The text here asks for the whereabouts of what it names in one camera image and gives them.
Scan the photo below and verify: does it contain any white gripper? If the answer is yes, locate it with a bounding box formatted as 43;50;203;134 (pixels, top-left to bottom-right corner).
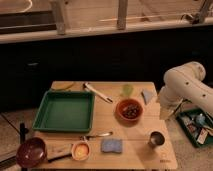
159;96;177;120

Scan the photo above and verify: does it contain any blue sponge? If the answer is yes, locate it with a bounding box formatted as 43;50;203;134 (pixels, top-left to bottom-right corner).
101;139;122;153

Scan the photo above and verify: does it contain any green plastic tray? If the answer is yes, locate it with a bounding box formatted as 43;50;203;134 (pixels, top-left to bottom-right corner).
33;91;95;133

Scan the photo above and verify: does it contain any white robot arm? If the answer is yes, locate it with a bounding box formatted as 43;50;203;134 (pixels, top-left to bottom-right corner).
158;61;213;119

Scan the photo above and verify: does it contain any grey triangular cloth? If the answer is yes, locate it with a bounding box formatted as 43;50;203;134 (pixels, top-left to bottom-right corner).
141;89;154;104

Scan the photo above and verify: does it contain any metal cup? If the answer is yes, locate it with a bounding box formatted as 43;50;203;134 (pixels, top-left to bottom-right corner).
148;131;165;148

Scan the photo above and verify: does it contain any green crate with items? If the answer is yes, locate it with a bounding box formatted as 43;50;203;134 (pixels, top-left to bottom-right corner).
176;109;213;148

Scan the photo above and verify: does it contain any orange bowl with food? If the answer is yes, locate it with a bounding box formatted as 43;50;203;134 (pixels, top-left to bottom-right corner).
115;98;143;122

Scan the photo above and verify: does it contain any green translucent item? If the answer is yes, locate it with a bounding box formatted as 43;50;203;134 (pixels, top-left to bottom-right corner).
122;84;133;98

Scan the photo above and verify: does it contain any wooden folding table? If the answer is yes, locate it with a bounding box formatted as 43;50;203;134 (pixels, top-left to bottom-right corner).
39;82;177;170

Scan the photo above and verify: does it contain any silver spoon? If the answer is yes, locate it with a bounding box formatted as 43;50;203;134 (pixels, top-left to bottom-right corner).
80;131;113;140

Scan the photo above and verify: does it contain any small orange cup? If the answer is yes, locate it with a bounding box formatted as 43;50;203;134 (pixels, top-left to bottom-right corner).
71;141;90;161

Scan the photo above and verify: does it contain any yellow banana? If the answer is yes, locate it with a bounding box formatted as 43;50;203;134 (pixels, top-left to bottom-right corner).
51;82;74;90

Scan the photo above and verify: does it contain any dark red bowl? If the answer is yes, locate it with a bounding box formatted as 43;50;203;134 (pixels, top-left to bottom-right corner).
16;137;47;168

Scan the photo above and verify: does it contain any black handled utensil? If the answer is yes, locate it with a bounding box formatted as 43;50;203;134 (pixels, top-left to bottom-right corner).
47;153;72;163

